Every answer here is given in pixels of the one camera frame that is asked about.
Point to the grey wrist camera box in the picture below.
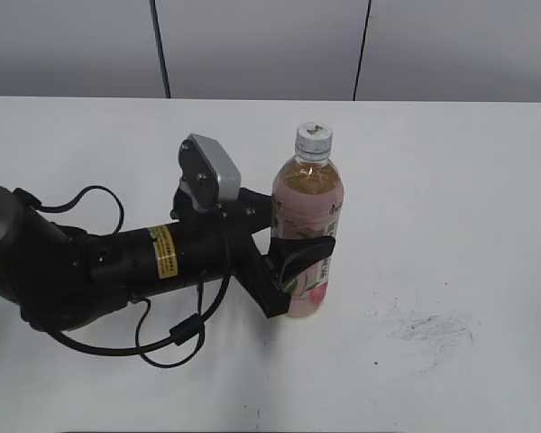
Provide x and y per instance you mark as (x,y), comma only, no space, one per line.
(209,175)

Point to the white bottle cap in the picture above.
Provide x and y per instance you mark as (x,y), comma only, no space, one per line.
(313,138)

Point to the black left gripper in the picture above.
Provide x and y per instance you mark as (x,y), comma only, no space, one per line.
(219,242)

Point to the pink oolong tea bottle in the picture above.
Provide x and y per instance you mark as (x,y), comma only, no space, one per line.
(307,199)

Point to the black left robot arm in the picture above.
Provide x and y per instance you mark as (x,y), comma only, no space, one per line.
(73,277)

